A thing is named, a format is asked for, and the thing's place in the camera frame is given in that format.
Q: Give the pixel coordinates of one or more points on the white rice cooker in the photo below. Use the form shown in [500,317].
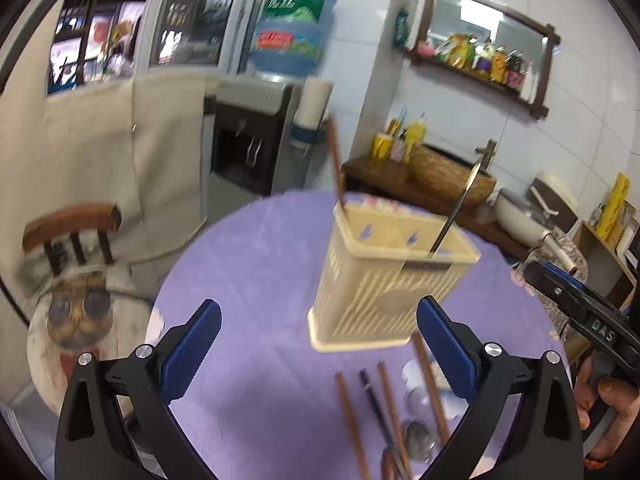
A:
[557,195]
[517,215]

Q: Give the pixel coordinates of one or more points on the glass door display fridge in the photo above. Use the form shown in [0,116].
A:
[125,20]

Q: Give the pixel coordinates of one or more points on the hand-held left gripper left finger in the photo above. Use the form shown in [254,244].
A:
[192,350]

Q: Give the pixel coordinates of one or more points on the metal spoon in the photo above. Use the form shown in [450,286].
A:
[416,401]
[419,441]

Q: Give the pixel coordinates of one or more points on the yellow cup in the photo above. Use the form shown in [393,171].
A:
[381,147]

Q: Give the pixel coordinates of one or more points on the yellow squeeze bottle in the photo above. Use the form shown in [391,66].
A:
[415,140]

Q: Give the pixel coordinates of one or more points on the purple floral tablecloth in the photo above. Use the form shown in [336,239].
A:
[250,270]

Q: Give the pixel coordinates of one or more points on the green hanging packet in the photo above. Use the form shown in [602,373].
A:
[402,25]

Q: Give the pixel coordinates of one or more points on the row of colourful bottles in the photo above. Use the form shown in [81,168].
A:
[480,57]

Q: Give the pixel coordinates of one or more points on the dark wooden counter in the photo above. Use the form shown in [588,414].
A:
[385,175]

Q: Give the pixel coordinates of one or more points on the beige plastic utensil holder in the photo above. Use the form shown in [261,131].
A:
[360,300]

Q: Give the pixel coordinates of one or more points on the beige cloth cover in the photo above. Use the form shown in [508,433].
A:
[150,160]

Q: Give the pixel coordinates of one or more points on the blue water jug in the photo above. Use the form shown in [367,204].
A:
[292,30]

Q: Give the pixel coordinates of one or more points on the wooden wall shelf with bottles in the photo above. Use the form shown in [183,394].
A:
[480,15]

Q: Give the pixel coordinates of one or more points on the brown wooden chopstick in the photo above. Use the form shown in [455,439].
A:
[431,390]
[395,420]
[334,160]
[352,425]

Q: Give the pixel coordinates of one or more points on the grey water dispenser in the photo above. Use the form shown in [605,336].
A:
[250,135]

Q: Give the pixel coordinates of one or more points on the cat print cushion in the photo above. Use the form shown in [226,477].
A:
[75,320]

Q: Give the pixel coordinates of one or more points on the brass faucet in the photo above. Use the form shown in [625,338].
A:
[487,152]

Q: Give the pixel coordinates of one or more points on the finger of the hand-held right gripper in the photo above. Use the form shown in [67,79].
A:
[560,295]

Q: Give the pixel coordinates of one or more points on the wooden chair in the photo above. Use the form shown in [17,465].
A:
[70,222]

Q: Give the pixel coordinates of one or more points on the thin metal utensil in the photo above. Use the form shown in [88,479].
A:
[457,205]

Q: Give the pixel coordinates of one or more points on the black chopstick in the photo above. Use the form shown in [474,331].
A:
[380,420]

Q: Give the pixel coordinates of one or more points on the wooden box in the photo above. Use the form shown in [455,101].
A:
[600,255]

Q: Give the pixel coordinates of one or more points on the yellow package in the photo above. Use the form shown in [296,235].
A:
[615,205]

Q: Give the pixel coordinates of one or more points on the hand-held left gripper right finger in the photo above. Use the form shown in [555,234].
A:
[445,360]

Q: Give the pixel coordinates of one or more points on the person's right hand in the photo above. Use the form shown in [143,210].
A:
[620,402]

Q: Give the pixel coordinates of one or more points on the woven basket basin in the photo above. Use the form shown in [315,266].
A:
[445,175]

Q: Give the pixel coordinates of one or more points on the white paper cup holder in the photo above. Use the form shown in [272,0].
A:
[312,107]

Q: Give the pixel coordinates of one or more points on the pink cup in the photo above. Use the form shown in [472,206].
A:
[399,151]

